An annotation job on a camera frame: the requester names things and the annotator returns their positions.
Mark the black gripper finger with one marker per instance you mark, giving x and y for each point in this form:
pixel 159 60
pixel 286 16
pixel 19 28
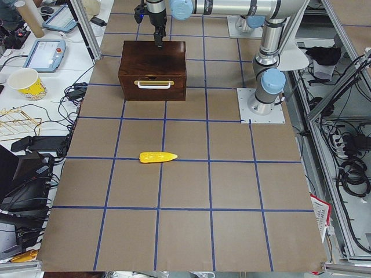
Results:
pixel 162 31
pixel 158 36

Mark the wooden drawer with white handle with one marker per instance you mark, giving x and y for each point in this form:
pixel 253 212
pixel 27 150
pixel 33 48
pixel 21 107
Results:
pixel 155 88

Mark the yellow corn cob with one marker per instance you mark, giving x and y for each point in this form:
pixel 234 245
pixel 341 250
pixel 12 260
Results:
pixel 156 157

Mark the dark wooden drawer cabinet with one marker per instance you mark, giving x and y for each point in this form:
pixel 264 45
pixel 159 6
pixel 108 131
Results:
pixel 143 58

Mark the far blue teach pendant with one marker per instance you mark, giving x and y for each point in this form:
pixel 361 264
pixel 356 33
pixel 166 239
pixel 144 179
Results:
pixel 61 20

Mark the blue teach pendant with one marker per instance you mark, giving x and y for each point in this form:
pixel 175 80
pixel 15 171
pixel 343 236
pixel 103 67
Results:
pixel 61 20
pixel 46 55

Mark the near blue teach pendant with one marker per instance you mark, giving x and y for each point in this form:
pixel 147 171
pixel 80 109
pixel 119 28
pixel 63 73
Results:
pixel 46 55

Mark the cardboard tube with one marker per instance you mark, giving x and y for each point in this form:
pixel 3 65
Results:
pixel 30 14

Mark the yellow white paper cup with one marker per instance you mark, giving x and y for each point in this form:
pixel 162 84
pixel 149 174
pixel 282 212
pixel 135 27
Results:
pixel 27 82

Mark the black power adapter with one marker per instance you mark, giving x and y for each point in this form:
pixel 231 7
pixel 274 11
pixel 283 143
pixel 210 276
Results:
pixel 39 143

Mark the black cloth on stand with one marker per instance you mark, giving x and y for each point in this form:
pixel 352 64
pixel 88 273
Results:
pixel 324 60

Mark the black electronics box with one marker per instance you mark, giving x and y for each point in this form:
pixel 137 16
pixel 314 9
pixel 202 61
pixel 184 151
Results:
pixel 25 184

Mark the red white plastic basket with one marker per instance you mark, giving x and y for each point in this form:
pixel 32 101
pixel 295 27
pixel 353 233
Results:
pixel 322 210

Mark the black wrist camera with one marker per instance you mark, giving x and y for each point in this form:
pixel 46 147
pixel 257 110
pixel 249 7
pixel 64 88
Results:
pixel 140 12

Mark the aluminium frame post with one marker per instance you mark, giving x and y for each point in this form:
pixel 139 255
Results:
pixel 78 12

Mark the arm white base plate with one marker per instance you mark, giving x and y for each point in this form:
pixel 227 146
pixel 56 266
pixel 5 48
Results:
pixel 252 111
pixel 231 26

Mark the gold wire rack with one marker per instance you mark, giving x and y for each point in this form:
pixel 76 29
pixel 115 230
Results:
pixel 16 124

